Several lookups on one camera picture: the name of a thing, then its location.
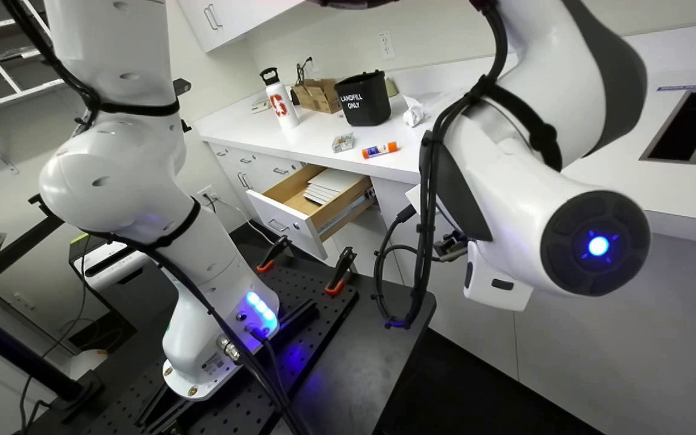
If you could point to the cardboard box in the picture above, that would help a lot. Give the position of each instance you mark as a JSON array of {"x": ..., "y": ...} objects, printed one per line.
[{"x": 319, "y": 95}]

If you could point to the white and black box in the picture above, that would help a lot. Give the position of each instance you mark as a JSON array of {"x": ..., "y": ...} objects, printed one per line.
[{"x": 112, "y": 266}]

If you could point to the white closed drawer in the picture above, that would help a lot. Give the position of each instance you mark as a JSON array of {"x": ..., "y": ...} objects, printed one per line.
[
  {"x": 284, "y": 168},
  {"x": 221, "y": 153},
  {"x": 250, "y": 163}
]

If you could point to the counter waste opening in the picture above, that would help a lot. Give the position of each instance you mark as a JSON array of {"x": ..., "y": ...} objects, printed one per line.
[{"x": 686, "y": 125}]

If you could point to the black waste bin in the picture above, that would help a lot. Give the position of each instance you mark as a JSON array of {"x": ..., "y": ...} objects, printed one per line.
[{"x": 363, "y": 99}]

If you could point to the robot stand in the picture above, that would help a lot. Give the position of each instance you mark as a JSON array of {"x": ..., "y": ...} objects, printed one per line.
[{"x": 348, "y": 374}]

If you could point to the open wooden drawer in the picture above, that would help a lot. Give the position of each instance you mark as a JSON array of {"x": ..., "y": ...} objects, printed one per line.
[{"x": 287, "y": 217}]

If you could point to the white water bottle black lid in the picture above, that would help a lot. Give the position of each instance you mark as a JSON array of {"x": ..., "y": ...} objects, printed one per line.
[{"x": 280, "y": 103}]

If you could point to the small box of clips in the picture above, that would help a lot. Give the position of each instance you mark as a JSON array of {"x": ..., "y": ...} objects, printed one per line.
[{"x": 342, "y": 142}]

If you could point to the stack of white paper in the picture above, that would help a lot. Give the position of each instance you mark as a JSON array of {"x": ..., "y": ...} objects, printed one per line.
[{"x": 330, "y": 184}]

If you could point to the orange capped glue stick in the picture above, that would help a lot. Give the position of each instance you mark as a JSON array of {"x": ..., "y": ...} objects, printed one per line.
[{"x": 378, "y": 150}]

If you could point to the white upper cabinet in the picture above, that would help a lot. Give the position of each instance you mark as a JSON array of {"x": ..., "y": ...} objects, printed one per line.
[{"x": 233, "y": 18}]

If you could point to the crumpled white paper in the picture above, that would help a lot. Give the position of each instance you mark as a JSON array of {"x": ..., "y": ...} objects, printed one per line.
[{"x": 413, "y": 112}]

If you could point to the black and orange clamp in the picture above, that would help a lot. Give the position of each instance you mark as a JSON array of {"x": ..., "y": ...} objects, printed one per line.
[
  {"x": 274, "y": 251},
  {"x": 342, "y": 269}
]

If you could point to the small white desk item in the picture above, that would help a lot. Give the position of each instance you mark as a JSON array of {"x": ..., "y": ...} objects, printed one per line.
[{"x": 261, "y": 105}]

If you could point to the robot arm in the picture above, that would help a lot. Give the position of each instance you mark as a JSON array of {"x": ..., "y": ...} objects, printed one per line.
[{"x": 118, "y": 175}]

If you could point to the wall socket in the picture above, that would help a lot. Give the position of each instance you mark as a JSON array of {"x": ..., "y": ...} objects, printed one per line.
[
  {"x": 206, "y": 193},
  {"x": 386, "y": 45}
]

